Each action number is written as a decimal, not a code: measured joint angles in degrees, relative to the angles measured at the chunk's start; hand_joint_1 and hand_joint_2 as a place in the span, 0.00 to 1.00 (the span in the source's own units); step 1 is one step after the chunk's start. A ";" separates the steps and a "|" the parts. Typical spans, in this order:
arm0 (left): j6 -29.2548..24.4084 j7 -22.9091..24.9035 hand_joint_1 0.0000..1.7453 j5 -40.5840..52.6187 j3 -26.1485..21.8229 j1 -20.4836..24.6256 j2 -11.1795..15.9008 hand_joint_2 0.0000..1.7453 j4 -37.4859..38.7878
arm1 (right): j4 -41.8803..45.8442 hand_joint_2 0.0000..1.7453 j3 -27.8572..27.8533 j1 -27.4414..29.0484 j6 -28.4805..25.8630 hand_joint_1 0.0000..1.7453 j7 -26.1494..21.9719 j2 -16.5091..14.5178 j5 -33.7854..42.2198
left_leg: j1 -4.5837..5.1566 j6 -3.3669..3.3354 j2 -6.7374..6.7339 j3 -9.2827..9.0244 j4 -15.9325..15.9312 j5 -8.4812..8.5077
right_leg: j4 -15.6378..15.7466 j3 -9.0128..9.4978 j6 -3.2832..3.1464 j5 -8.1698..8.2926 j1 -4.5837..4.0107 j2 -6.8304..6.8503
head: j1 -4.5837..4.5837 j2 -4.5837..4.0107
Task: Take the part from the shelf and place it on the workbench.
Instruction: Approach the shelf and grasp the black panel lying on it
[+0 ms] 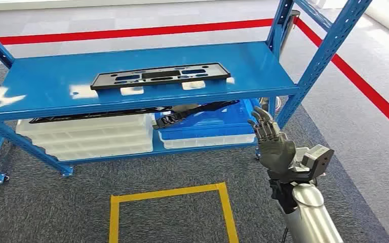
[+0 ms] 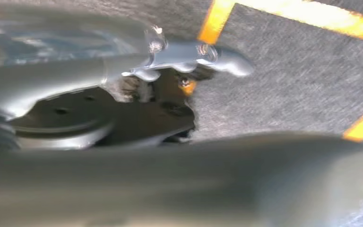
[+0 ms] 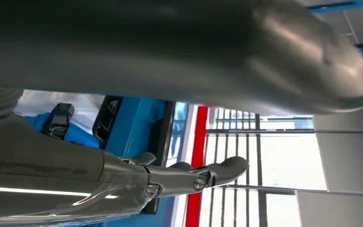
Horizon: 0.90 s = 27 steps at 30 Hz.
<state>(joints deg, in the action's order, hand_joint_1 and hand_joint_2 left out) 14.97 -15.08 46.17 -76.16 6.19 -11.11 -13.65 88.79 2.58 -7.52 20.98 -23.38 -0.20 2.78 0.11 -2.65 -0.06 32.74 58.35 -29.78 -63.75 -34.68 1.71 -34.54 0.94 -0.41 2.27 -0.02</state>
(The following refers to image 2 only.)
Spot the yellow floor tape square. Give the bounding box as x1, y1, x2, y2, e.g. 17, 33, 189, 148
180, 0, 363, 143

